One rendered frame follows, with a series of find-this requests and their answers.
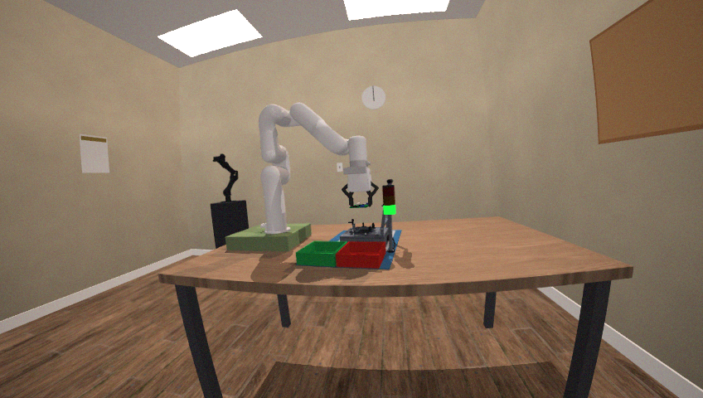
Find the red bin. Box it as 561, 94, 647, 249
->
336, 241, 385, 269

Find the green open bin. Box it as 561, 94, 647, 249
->
295, 241, 347, 267

